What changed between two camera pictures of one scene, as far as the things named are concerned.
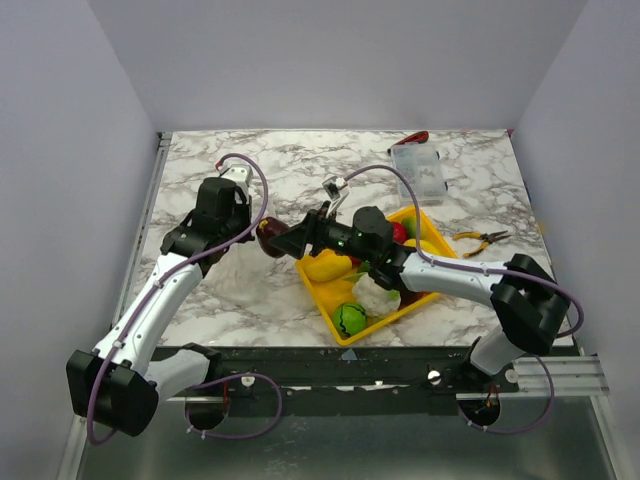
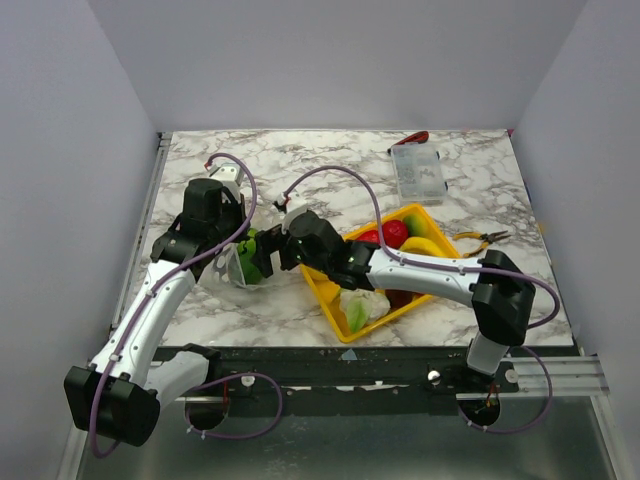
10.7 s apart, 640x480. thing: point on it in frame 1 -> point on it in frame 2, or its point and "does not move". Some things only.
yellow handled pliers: x=489 y=238 does not move
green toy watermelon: x=349 y=318 -> x=245 y=249
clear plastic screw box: x=421 y=165 does not move
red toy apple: x=400 y=232 does not move
